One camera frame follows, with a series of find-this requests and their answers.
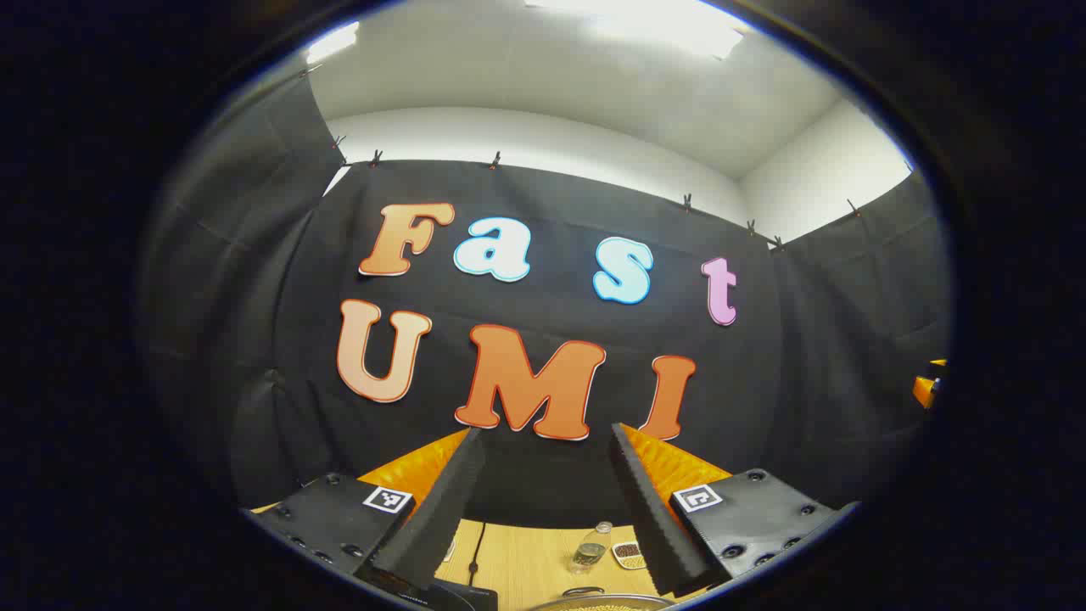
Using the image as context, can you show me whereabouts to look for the black backdrop cloth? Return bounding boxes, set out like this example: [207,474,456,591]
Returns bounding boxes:
[140,72,951,531]

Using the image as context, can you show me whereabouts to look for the ceiling light panel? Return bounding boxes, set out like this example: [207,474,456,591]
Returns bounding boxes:
[526,0,747,60]
[305,21,361,65]

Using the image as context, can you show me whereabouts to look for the steel pot with black handle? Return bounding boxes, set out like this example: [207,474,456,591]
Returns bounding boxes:
[530,586,680,611]

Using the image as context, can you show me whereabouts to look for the clear plastic bottle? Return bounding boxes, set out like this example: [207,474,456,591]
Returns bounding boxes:
[570,521,613,575]

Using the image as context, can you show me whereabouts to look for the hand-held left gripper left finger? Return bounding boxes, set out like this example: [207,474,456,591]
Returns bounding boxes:
[242,427,487,599]

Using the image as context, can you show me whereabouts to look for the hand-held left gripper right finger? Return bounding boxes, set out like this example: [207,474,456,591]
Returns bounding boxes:
[609,423,862,597]

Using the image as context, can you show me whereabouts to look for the black induction cooktop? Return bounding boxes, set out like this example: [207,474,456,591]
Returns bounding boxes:
[424,580,500,611]

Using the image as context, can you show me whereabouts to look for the row of black cloth clips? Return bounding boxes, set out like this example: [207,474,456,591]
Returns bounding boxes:
[333,134,862,252]

